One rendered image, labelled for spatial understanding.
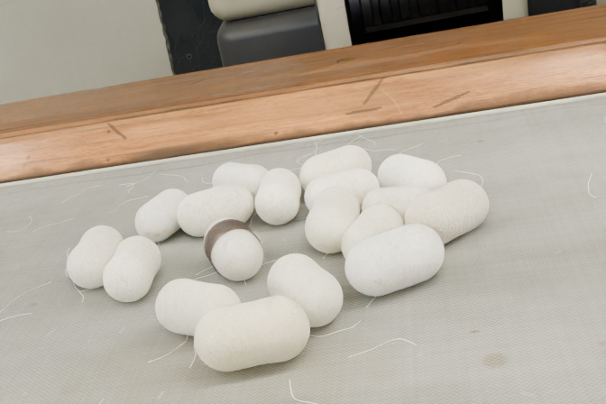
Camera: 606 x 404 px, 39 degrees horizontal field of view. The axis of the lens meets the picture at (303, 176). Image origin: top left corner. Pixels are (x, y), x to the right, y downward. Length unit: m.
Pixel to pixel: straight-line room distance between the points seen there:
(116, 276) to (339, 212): 0.09
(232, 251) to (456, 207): 0.09
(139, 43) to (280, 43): 1.26
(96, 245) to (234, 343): 0.11
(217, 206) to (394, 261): 0.11
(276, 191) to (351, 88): 0.14
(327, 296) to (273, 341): 0.03
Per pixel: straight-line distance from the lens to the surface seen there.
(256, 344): 0.28
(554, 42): 0.52
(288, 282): 0.30
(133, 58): 2.47
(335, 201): 0.35
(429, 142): 0.46
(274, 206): 0.38
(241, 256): 0.34
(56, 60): 2.52
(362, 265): 0.30
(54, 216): 0.48
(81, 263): 0.37
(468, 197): 0.34
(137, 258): 0.35
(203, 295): 0.30
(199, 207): 0.39
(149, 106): 0.55
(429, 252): 0.31
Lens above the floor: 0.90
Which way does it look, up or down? 21 degrees down
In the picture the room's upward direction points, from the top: 12 degrees counter-clockwise
